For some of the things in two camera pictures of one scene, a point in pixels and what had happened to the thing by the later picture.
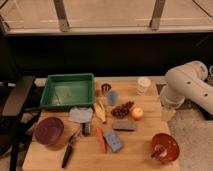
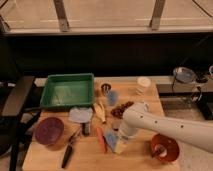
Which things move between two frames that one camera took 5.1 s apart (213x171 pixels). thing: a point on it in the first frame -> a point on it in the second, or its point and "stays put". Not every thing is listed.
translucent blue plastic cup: (113, 97) stays put
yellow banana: (99, 110) stays put
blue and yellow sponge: (113, 140) stays put
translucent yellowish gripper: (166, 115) -> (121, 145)
